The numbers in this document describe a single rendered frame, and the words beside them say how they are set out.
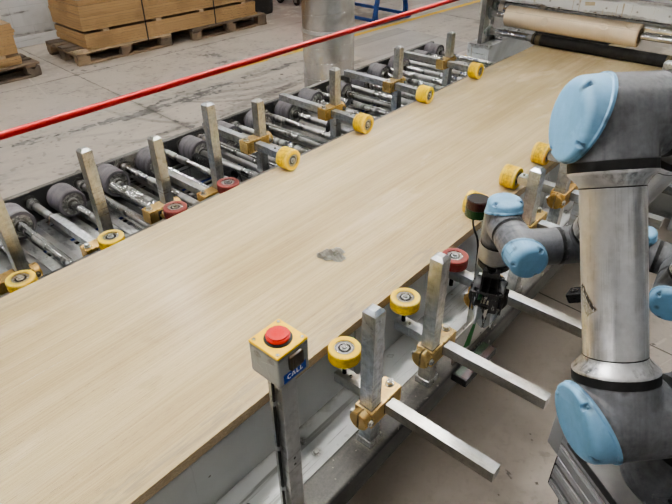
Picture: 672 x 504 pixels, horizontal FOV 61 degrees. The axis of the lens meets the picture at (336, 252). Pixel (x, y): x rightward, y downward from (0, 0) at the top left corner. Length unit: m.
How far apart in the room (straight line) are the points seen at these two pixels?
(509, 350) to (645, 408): 1.91
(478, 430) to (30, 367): 1.64
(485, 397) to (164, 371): 1.53
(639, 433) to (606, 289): 0.19
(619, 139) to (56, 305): 1.37
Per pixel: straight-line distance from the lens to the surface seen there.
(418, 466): 2.28
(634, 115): 0.82
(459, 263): 1.66
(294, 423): 1.08
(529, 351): 2.78
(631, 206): 0.83
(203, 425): 1.25
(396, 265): 1.64
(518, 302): 1.64
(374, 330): 1.16
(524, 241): 1.13
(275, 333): 0.93
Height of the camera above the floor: 1.86
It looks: 35 degrees down
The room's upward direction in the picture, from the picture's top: 1 degrees counter-clockwise
